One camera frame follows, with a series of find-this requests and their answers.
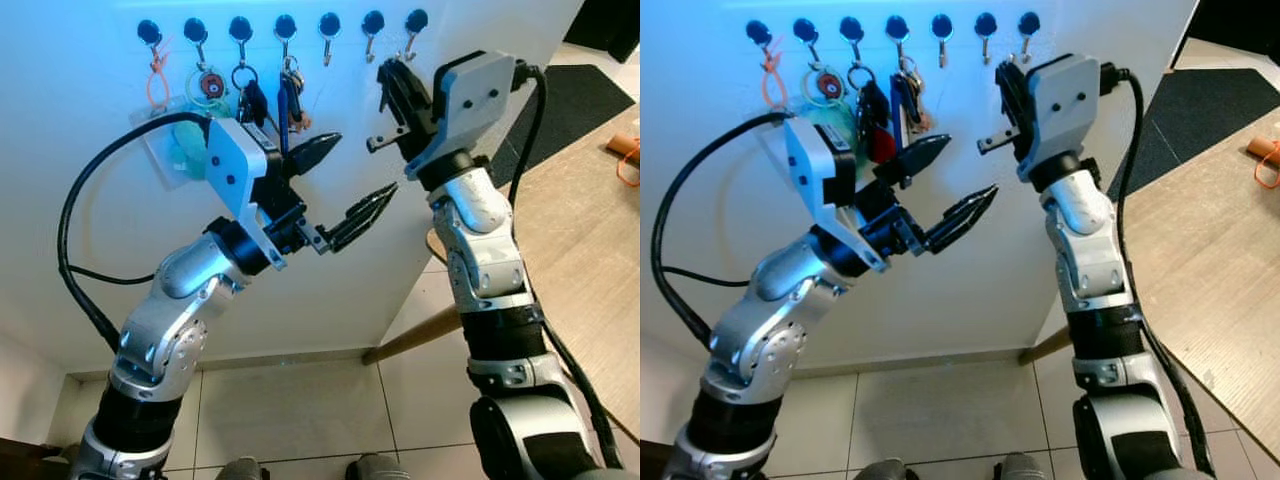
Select key bunch with blue tag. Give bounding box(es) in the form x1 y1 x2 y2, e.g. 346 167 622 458
892 55 932 137
277 55 308 137

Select dark blue rug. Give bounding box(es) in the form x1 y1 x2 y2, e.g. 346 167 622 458
1138 67 1280 163
489 64 637 188

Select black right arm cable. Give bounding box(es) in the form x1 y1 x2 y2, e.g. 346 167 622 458
1098 64 1218 473
508 64 628 473

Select light wooden table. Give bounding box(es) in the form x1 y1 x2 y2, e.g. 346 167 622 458
362 100 641 446
1018 115 1280 463

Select grey right robot foot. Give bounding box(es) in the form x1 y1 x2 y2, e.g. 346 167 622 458
994 452 1052 480
344 452 412 480

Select round red keychain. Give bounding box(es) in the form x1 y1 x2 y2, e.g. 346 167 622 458
191 62 230 104
807 62 847 105

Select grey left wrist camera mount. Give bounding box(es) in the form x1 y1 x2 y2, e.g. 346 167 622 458
784 117 889 275
204 117 293 273

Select dark door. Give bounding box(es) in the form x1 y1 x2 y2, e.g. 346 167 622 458
564 0 641 63
1188 0 1280 58

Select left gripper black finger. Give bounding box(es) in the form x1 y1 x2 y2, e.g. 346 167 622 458
324 182 400 252
892 134 952 187
289 132 344 182
924 184 1000 254

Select key ring with black fob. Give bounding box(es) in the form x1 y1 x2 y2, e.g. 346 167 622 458
847 63 898 167
231 63 272 133

